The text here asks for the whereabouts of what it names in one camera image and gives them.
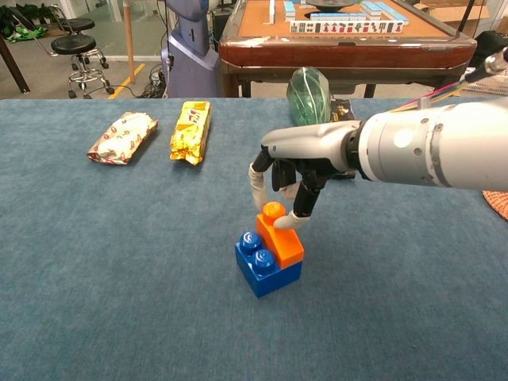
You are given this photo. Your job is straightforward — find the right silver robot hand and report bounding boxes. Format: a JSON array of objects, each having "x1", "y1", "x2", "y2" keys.
[{"x1": 248, "y1": 121, "x2": 363, "y2": 231}]

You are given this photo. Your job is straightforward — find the orange building block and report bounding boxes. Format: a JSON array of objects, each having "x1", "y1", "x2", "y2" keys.
[{"x1": 256, "y1": 202, "x2": 305, "y2": 272}]

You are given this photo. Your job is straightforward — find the blue building block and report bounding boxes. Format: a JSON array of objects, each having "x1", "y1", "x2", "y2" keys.
[{"x1": 234, "y1": 231, "x2": 303, "y2": 299}]

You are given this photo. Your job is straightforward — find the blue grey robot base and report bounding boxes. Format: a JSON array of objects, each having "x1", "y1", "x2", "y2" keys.
[{"x1": 160, "y1": 0, "x2": 222, "y2": 99}]

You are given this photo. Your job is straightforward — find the black red small box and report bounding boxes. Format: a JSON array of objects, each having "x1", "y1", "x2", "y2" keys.
[{"x1": 329, "y1": 98, "x2": 355, "y2": 122}]

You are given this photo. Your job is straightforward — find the green spray bottle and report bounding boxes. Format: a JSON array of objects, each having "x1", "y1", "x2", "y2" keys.
[{"x1": 286, "y1": 67, "x2": 358, "y2": 182}]

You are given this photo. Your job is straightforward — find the brown mahjong table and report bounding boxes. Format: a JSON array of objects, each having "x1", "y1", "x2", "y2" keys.
[{"x1": 217, "y1": 0, "x2": 478, "y2": 99}]

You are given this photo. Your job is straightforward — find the gold foil snack packet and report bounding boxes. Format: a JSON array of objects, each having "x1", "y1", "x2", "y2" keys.
[{"x1": 169, "y1": 100, "x2": 212, "y2": 166}]

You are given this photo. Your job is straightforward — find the row of mahjong tiles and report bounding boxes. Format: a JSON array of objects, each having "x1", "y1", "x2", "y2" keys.
[{"x1": 289, "y1": 20, "x2": 404, "y2": 35}]

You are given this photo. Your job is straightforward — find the black dish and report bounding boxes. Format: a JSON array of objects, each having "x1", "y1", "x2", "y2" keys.
[{"x1": 305, "y1": 0, "x2": 362, "y2": 12}]

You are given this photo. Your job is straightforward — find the white red snack wrapper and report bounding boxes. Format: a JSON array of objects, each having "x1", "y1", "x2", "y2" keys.
[{"x1": 87, "y1": 111, "x2": 160, "y2": 165}]

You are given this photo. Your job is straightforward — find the white plastic basket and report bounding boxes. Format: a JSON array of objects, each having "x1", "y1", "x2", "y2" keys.
[{"x1": 456, "y1": 70, "x2": 508, "y2": 96}]

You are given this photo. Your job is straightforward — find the cardboard box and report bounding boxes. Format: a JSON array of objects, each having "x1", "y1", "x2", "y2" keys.
[{"x1": 412, "y1": 0, "x2": 491, "y2": 23}]

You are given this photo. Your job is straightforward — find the round woven coaster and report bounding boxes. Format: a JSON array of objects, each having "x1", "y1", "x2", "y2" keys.
[{"x1": 482, "y1": 190, "x2": 508, "y2": 222}]

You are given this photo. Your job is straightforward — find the black bag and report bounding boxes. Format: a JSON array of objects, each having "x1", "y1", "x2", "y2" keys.
[{"x1": 468, "y1": 30, "x2": 508, "y2": 73}]

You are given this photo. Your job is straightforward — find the wooden pole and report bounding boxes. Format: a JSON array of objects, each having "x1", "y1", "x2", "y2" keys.
[{"x1": 122, "y1": 0, "x2": 137, "y2": 84}]

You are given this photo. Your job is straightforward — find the blue table cloth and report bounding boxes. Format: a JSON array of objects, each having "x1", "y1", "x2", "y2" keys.
[{"x1": 0, "y1": 98, "x2": 508, "y2": 381}]

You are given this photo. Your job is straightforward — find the black round stool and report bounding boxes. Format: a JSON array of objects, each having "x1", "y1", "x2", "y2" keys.
[
  {"x1": 49, "y1": 4, "x2": 110, "y2": 69},
  {"x1": 50, "y1": 33, "x2": 116, "y2": 100}
]

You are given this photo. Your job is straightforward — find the dark wooden table leg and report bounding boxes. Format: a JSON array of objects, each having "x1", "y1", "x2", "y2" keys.
[{"x1": 0, "y1": 34, "x2": 31, "y2": 95}]

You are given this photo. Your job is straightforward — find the tangled floor cables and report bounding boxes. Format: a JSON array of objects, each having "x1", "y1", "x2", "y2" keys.
[{"x1": 137, "y1": 63, "x2": 166, "y2": 99}]

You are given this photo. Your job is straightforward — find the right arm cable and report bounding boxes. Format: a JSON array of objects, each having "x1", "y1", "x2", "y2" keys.
[{"x1": 391, "y1": 45, "x2": 508, "y2": 114}]

